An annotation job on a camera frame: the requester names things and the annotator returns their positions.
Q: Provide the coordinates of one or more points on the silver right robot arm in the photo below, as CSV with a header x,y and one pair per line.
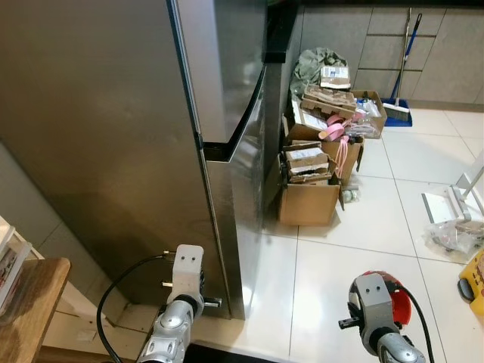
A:
x,y
393,348

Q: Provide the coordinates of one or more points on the grey fridge lower door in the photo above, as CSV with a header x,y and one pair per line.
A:
x,y
242,189

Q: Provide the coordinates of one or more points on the steel grey fridge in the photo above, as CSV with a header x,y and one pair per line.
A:
x,y
98,113

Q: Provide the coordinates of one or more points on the black floor mat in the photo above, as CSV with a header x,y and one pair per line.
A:
x,y
215,354

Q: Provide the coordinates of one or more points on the open brown cardboard box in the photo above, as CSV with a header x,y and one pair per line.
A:
x,y
308,206
355,156

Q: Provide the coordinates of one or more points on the yellow plastic bin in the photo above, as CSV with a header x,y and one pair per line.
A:
x,y
475,283

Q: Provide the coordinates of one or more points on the clear plastic bag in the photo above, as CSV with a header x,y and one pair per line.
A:
x,y
454,238

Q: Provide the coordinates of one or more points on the white folding stand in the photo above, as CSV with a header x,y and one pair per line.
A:
x,y
450,203

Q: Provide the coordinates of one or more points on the light wooden table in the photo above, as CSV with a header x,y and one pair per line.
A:
x,y
30,302

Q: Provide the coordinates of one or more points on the small labelled cardboard box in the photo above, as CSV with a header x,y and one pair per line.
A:
x,y
335,76
306,155

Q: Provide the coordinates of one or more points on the pink tape roll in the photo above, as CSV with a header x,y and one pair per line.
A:
x,y
333,130

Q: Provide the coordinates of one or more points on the clear labelled plastic container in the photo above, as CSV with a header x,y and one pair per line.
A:
x,y
11,265

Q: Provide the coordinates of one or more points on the flat white labelled cardboard box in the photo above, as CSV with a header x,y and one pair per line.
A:
x,y
306,119

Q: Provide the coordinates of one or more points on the cardboard box of bottles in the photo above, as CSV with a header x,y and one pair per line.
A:
x,y
370,112

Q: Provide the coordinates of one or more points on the brown pulp packing tray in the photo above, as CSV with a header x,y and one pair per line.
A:
x,y
329,102

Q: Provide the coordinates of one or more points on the green garbage bag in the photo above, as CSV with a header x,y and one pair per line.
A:
x,y
318,60

